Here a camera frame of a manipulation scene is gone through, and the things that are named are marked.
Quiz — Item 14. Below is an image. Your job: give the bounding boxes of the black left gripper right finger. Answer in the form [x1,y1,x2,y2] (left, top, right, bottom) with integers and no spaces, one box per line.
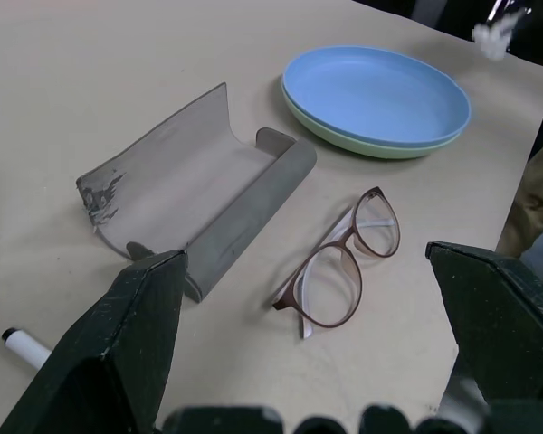
[425,241,543,402]

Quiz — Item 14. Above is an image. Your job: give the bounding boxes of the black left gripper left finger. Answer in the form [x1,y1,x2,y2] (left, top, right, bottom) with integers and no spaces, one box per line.
[0,250,187,434]

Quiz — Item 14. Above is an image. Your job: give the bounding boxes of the white marker with black cap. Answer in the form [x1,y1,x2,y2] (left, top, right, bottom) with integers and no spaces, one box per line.
[1,327,52,370]

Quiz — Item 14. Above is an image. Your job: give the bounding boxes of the open grey glasses case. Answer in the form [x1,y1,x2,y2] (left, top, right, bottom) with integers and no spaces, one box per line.
[75,81,319,304]

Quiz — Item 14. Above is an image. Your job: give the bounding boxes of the person in khaki trousers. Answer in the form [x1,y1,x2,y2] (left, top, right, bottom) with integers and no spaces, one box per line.
[496,128,543,272]

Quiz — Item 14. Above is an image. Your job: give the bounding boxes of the brown framed eyeglasses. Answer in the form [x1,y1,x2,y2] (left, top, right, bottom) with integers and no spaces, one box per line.
[271,186,400,340]

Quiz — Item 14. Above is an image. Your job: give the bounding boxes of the green plastic plate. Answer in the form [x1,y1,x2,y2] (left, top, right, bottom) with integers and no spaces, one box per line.
[280,83,461,160]

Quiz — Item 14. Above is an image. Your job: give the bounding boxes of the blue plastic plate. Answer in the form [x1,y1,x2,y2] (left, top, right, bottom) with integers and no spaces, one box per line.
[282,44,472,146]

